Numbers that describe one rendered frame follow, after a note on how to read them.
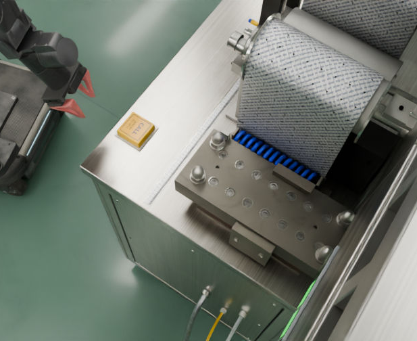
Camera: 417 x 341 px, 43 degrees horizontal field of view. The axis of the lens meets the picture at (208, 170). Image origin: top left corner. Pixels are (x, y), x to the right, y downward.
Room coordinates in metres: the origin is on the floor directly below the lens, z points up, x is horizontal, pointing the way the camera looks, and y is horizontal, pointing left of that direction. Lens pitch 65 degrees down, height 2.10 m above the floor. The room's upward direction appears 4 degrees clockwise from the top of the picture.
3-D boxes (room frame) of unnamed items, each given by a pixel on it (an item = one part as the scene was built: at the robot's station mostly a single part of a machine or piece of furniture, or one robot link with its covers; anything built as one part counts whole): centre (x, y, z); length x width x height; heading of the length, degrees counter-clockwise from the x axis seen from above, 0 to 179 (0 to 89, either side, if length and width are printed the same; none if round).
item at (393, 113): (0.52, -0.35, 1.28); 0.06 x 0.05 x 0.02; 60
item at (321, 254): (0.31, -0.25, 1.05); 0.04 x 0.04 x 0.04
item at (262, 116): (0.56, -0.16, 1.11); 0.23 x 0.01 x 0.18; 60
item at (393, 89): (0.62, -0.40, 1.17); 0.08 x 0.02 x 0.02; 60
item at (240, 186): (0.43, -0.14, 1.00); 0.40 x 0.16 x 0.06; 60
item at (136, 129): (0.65, 0.19, 0.91); 0.07 x 0.07 x 0.02; 60
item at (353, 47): (0.71, -0.26, 1.17); 0.26 x 0.12 x 0.12; 60
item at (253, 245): (0.34, -0.11, 0.96); 0.10 x 0.03 x 0.11; 60
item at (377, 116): (0.52, -0.34, 1.25); 0.07 x 0.04 x 0.04; 60
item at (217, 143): (0.56, -0.02, 1.05); 0.04 x 0.04 x 0.04
